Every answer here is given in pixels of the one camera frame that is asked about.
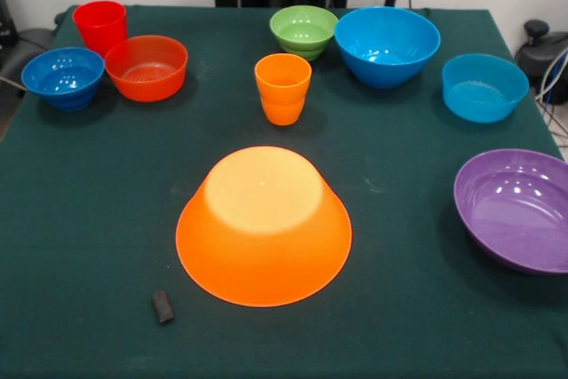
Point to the large light blue bowl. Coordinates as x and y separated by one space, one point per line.
386 46

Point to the orange cup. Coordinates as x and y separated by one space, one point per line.
283 92

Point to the large orange bowl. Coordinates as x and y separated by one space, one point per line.
264 241

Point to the green bowl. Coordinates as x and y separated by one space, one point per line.
304 30

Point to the small light blue bowl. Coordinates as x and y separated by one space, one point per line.
486 90

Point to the red-orange bowl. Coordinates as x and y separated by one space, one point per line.
146 73

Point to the red cup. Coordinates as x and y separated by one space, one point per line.
100 24

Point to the purple bowl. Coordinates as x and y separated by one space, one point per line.
515 215

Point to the dark blue bowl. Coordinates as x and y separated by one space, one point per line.
62 79

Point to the dark green tablecloth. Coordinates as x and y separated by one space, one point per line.
89 219

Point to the small black rubber piece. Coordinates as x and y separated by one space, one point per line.
163 307

